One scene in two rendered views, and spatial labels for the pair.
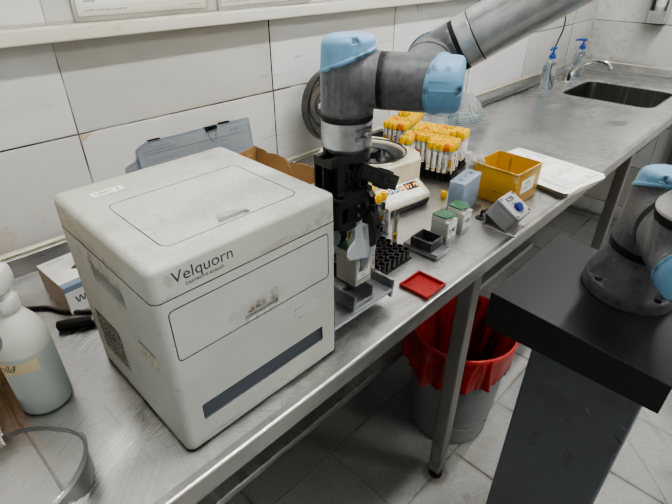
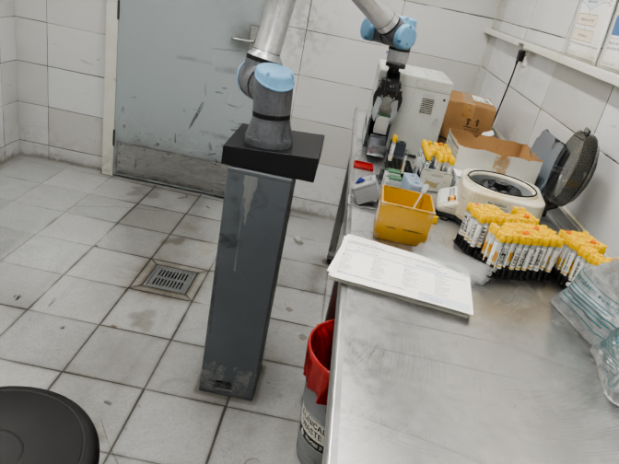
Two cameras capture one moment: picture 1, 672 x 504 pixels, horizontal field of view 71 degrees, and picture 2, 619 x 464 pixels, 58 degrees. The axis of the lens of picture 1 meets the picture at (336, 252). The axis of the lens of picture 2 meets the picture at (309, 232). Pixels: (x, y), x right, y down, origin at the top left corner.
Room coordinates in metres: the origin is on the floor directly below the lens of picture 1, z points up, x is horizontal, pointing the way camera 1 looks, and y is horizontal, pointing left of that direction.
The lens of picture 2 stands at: (2.02, -1.55, 1.44)
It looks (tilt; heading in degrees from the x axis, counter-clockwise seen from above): 25 degrees down; 136
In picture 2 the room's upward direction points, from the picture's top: 12 degrees clockwise
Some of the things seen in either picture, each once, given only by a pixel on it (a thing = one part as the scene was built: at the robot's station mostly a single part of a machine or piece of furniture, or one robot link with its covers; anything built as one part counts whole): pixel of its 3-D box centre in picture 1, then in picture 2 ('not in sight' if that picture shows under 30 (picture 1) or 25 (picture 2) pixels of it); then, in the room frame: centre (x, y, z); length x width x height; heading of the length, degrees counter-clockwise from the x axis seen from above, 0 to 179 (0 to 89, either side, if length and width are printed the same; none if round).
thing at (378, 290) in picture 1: (343, 301); (377, 142); (0.68, -0.01, 0.92); 0.21 x 0.07 x 0.05; 136
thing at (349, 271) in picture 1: (353, 262); (381, 123); (0.69, -0.03, 0.99); 0.05 x 0.04 x 0.06; 46
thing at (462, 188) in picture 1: (463, 194); (409, 195); (1.12, -0.33, 0.92); 0.10 x 0.07 x 0.10; 142
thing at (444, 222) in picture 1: (443, 226); (391, 179); (0.98, -0.25, 0.91); 0.05 x 0.04 x 0.07; 46
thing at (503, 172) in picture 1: (505, 179); (402, 215); (1.22, -0.47, 0.93); 0.13 x 0.13 x 0.10; 43
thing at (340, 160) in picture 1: (342, 186); (391, 80); (0.67, -0.01, 1.15); 0.09 x 0.08 x 0.12; 136
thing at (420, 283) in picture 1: (422, 284); (363, 165); (0.79, -0.18, 0.88); 0.07 x 0.07 x 0.01; 46
